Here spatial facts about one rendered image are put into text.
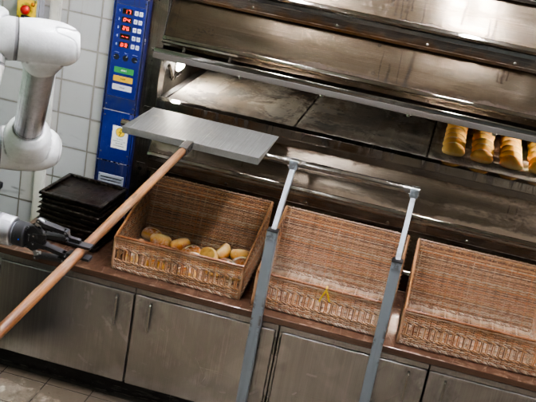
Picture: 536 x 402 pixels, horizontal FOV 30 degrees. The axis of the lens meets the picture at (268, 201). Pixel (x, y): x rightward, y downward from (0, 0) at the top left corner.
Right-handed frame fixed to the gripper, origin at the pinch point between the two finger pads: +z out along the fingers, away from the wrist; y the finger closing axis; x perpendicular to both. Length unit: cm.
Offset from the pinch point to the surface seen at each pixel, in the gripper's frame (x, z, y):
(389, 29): -156, 61, -48
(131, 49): -151, -44, -16
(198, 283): -102, 13, 58
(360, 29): -157, 50, -45
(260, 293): -91, 40, 49
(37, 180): -149, -80, 55
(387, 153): -154, 72, 3
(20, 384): -87, -52, 119
